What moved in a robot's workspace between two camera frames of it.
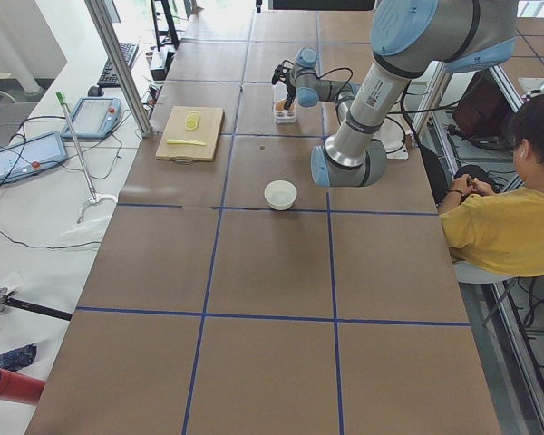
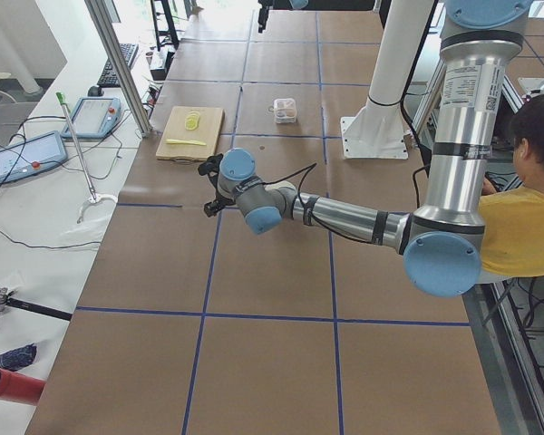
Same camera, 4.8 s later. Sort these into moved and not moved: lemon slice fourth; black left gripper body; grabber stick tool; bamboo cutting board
Moved: black left gripper body
Not moved: lemon slice fourth; grabber stick tool; bamboo cutting board
